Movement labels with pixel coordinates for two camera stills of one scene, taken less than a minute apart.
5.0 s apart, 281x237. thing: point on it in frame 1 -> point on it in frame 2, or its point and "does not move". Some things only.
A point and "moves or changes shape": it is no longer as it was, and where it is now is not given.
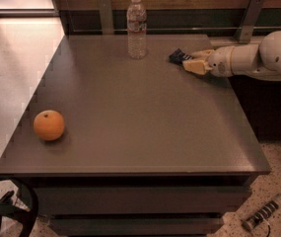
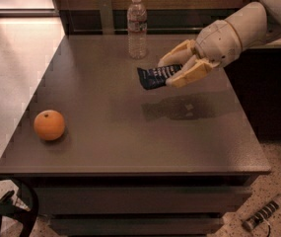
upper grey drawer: x=141 y=199 does not move
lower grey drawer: x=101 y=226 does not move
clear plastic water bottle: x=136 y=18 does not move
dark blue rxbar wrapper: x=179 y=56 moves or changes shape
